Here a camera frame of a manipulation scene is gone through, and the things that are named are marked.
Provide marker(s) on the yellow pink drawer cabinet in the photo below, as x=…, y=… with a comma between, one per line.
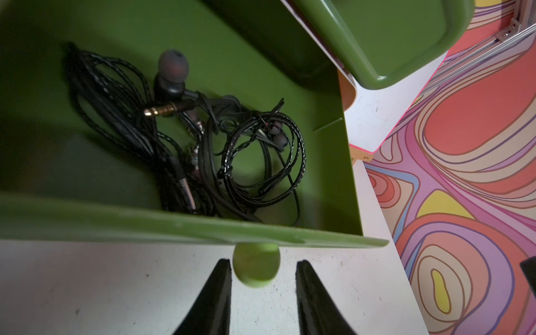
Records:
x=346, y=82

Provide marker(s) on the pink framed whiteboard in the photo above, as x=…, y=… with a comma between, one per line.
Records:
x=375, y=113

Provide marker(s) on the green drawer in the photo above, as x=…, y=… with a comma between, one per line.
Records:
x=61, y=181
x=382, y=42

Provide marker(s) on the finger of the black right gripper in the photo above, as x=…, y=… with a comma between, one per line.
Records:
x=528, y=268

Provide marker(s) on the green top drawer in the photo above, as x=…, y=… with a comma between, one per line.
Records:
x=382, y=42

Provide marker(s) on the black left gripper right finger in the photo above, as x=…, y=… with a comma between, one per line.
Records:
x=317, y=312

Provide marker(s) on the black earphones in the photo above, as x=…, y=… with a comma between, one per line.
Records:
x=111, y=95
x=201, y=117
x=281, y=163

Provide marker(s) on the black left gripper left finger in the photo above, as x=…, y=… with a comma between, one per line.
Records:
x=210, y=313

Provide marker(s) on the wooden whiteboard easel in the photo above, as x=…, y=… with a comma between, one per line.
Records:
x=357, y=154

